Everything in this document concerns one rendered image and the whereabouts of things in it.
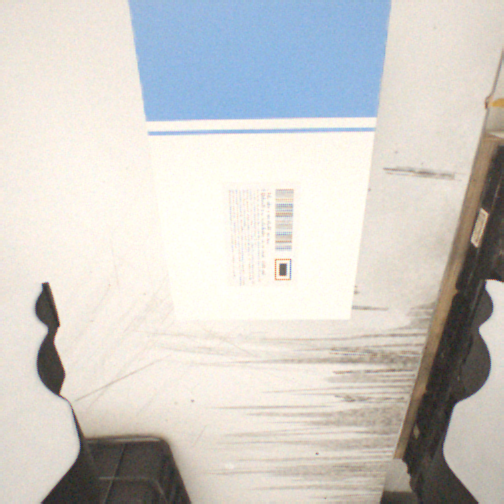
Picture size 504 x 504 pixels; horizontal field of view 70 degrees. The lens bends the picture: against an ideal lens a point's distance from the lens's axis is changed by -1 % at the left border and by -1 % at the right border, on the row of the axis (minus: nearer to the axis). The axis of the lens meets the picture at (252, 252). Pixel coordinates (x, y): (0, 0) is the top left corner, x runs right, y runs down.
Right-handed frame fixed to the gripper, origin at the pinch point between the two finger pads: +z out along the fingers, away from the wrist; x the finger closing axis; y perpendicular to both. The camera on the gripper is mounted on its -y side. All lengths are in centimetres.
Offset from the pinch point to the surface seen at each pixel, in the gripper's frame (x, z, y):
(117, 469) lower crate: -17.0, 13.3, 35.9
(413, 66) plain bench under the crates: 10.7, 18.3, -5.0
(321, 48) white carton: 2.9, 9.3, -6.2
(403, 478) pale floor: 66, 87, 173
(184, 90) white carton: -3.8, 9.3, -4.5
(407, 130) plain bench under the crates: 11.0, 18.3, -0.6
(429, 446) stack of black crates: 53, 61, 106
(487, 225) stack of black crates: 52, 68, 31
